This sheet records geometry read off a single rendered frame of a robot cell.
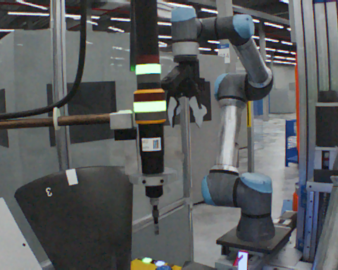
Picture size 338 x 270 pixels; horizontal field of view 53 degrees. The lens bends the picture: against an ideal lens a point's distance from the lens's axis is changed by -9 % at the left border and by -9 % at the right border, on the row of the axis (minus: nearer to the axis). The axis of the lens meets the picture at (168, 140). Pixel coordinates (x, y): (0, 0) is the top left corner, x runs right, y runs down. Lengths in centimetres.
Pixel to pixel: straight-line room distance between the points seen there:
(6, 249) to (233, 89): 102
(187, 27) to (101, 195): 60
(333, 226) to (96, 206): 49
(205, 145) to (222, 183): 376
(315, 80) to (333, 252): 73
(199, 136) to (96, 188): 438
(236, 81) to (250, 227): 56
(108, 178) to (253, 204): 74
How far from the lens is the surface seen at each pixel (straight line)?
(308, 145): 140
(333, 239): 81
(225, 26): 112
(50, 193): 66
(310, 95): 137
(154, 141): 50
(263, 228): 134
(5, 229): 83
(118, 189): 65
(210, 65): 519
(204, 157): 510
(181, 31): 107
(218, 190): 134
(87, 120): 52
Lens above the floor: 157
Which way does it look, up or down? 7 degrees down
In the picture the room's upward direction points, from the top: 3 degrees counter-clockwise
